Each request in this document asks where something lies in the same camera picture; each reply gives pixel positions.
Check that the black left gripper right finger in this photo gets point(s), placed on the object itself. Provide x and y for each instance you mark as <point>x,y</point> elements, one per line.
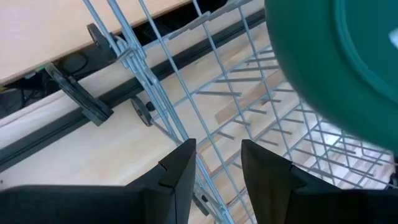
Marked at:
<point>280,196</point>

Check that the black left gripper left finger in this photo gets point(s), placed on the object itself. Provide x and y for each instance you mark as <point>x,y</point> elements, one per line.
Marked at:
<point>155,199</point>

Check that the green round plate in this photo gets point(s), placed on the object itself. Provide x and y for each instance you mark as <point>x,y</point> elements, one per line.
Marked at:
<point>326,62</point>

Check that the black aluminium table frame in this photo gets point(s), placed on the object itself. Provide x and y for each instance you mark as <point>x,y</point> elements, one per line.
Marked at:
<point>31,143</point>

